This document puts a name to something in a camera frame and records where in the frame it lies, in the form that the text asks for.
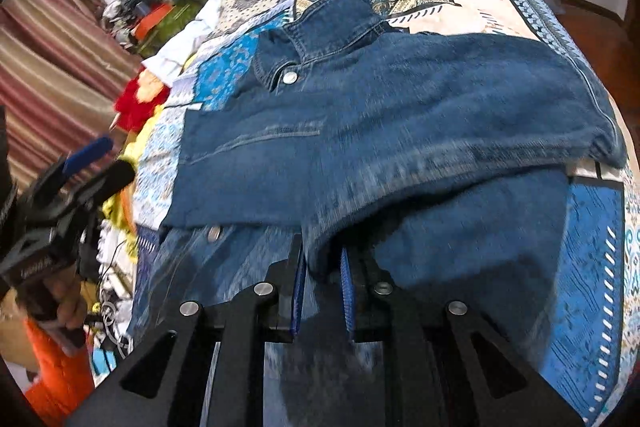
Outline green bag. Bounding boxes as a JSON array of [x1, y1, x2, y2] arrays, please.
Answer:
[[150, 0, 206, 58]]

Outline red and yellow plush toy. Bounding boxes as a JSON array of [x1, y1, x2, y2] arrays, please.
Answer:
[[114, 72, 171, 130]]

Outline pile of mixed clothes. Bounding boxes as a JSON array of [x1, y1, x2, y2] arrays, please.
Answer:
[[100, 0, 166, 52]]

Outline blue denim jacket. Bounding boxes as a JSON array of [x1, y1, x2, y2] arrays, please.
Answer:
[[132, 0, 628, 427]]

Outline orange cloth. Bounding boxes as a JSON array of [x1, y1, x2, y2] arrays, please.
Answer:
[[24, 321, 97, 426]]

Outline brown cardboard piece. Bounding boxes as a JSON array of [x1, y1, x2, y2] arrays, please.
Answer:
[[0, 297, 37, 378]]

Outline person's left hand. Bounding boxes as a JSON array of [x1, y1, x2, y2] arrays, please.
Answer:
[[50, 274, 90, 350]]

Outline orange box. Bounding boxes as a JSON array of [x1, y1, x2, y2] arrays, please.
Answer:
[[132, 4, 173, 42]]

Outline blue patchwork bedspread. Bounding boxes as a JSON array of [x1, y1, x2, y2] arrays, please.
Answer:
[[127, 0, 640, 427]]

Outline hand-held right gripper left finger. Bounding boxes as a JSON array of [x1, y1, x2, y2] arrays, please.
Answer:
[[64, 234, 307, 427]]

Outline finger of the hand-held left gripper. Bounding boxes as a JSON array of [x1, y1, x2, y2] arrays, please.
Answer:
[[74, 161, 137, 208], [35, 136, 114, 195]]

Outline maroon striped curtain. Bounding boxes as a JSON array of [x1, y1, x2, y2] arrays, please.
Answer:
[[0, 0, 146, 188]]

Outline yellow-green cloth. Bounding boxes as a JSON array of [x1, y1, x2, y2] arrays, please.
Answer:
[[102, 104, 166, 258]]

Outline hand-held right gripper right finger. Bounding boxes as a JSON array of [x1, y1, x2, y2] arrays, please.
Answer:
[[340, 247, 587, 427]]

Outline light blue cloth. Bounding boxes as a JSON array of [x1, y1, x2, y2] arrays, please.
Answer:
[[142, 0, 223, 82]]

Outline white cables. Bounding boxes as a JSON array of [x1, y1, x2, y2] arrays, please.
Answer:
[[97, 297, 134, 358]]

